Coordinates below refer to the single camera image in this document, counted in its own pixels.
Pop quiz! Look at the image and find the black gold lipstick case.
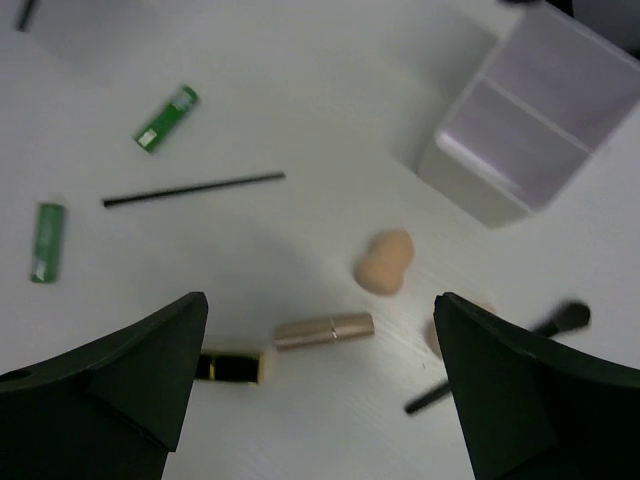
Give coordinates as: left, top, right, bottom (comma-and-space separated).
195, 352, 263, 384

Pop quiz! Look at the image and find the small black angled brush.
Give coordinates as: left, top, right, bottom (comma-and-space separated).
404, 300, 591, 416

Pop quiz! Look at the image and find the rose gold lipstick tube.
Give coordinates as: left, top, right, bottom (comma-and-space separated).
274, 313, 375, 351

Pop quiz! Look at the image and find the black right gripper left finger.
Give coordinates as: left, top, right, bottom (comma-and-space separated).
1, 292, 208, 479

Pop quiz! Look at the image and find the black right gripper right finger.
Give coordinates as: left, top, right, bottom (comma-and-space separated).
434, 293, 639, 479

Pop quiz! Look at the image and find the beige makeup sponge left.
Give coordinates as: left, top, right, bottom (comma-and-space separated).
354, 229, 415, 296

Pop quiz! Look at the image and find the green lip balm tube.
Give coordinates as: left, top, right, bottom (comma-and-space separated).
30, 202, 67, 284
133, 84, 200, 154

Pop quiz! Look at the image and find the beige makeup sponge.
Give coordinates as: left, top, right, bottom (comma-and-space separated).
424, 301, 496, 360
354, 229, 415, 296

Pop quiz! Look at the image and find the white compartment organizer box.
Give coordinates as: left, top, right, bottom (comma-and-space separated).
417, 3, 639, 228

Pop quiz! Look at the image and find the beige makeup sponge right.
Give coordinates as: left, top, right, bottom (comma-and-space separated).
424, 301, 496, 360

